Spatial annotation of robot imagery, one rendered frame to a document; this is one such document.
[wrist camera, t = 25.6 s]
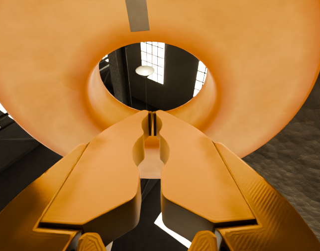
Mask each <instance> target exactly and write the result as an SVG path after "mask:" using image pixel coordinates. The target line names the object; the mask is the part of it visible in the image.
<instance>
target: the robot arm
mask: <svg viewBox="0 0 320 251"><path fill-rule="evenodd" d="M152 124H153V129H154V136H156V137H157V138H158V139H159V158H160V160H161V161H162V162H163V163H164V164H165V165H164V167H163V168H162V169H161V214H162V222H163V224H164V226H165V227H166V228H168V229H169V230H171V231H173V232H175V233H176V234H178V235H180V236H181V237H183V238H185V239H186V240H188V241H189V242H191V245H190V247H189V249H188V251H320V242H319V240H318V239H317V237H316V236H315V234H314V233H313V232H312V230H311V229H310V227H309V226H308V224H307V223H306V222H305V220H304V219H303V218H302V217H301V215H300V214H299V213H298V212H297V210H296V209H295V208H294V207H293V206H292V205H291V204H290V203H289V201H288V200H287V199H286V198H285V197H284V196H283V195H282V194H281V193H280V192H279V191H278V190H277V189H276V188H275V187H273V186H272V185H271V184H270V183H269V182H268V181H267V180H265V179H264V178H263V177H262V176H261V175H259V174H258V173H257V172H256V171H255V170H253V169H252V168H251V167H250V166H249V165H247V164H246V163H245V162H244V161H243V160H242V159H240V158H239V157H238V156H237V155H236V154H234V153H233V152H232V151H231V150H230V149H228V148H227V147H226V146H225V145H224V144H222V143H221V142H217V143H214V142H213V141H212V140H211V139H209V138H208V137H207V136H206V135H205V134H203V133H202V132H201V131H199V130H198V129H196V128H195V127H193V126H192V125H190V124H188V123H186V122H184V121H182V120H180V119H178V118H176V117H174V116H173V115H171V114H169V113H167V112H165V111H162V110H158V111H156V112H151V111H147V110H142V111H140V112H138V113H136V114H134V115H132V116H130V117H128V118H126V119H124V120H122V121H120V122H118V123H116V124H114V125H112V126H111V127H109V128H107V129H106V130H104V131H103V132H101V133H100V134H99V135H97V136H96V137H95V138H94V139H93V140H91V141H90V142H89V143H88V144H79V145H78V146H77V147H76V148H74V149H73V150H72V151H71V152H69V153H68V154H67V155H66V156H64V157H63V158H62V159H61V160H59V161H58V162H57V163H56V164H54V165H53V166H52V167H51V168H49V169H48V170H47V171H46V172H44V173H43V174H42V175H41V176H39V177H38V178H37V179H36V180H34V181H33V182H32V183H31V184H30V185H28V186H27V187H26V188H25V189H24V190H22V191H21V192H20V193H19V194H18V195H17V196H16V197H15V198H14V199H13V200H12V201H11V202H10V203H9V204H8V205H7V206H6V207H5V208H4V209H3V210H2V211H1V212H0V251H110V250H111V246H112V242H113V241H114V240H116V239H117V238H119V237H121V236H122V235H124V234H126V233H127V232H129V231H131V230H132V229H134V228H135V227H136V226H137V224H138V222H139V217H140V209H141V187H140V172H139V169H138V166H139V164H140V163H141V162H142V161H143V160H144V159H145V152H144V142H145V141H146V139H147V138H148V137H149V136H151V134H152Z"/></svg>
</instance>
